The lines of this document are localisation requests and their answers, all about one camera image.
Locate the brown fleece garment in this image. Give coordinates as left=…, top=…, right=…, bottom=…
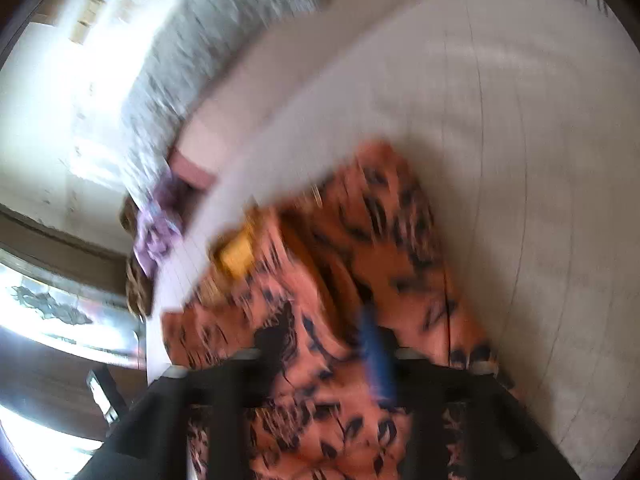
left=119, top=196, right=153, bottom=318

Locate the pink quilted bedspread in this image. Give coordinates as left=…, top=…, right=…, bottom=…
left=154, top=0, right=639, bottom=479

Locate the pink quilted bolster pillow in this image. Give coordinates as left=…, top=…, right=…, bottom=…
left=169, top=0, right=409, bottom=190

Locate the grey quilted blanket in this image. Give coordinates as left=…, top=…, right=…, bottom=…
left=120, top=0, right=329, bottom=208

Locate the purple floral cloth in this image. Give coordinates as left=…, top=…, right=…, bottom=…
left=134, top=171, right=189, bottom=280

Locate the orange black floral garment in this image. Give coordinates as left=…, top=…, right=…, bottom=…
left=162, top=142, right=499, bottom=479

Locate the stained glass window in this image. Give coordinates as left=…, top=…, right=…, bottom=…
left=1, top=250, right=146, bottom=370

